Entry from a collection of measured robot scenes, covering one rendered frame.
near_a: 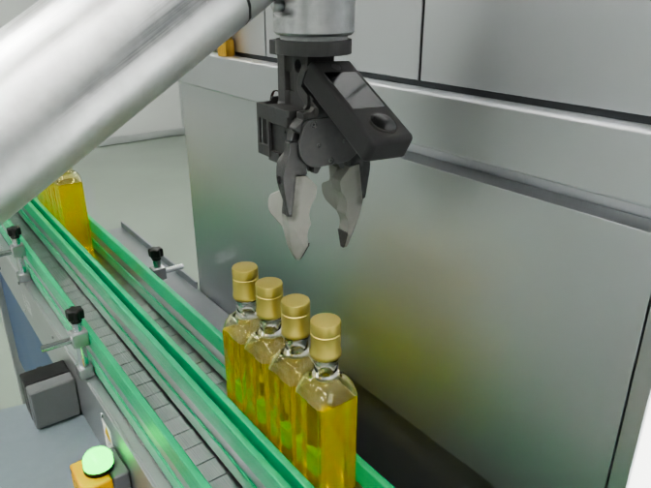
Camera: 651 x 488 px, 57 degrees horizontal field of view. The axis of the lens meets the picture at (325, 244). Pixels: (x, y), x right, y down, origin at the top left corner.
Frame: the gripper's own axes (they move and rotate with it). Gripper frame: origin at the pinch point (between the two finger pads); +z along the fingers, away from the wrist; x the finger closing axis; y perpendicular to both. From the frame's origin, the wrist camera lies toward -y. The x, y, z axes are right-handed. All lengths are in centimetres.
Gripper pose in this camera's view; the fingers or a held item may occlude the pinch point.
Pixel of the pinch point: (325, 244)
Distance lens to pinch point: 62.2
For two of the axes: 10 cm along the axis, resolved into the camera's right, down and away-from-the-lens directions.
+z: -0.1, 9.2, 3.9
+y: -5.8, -3.2, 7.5
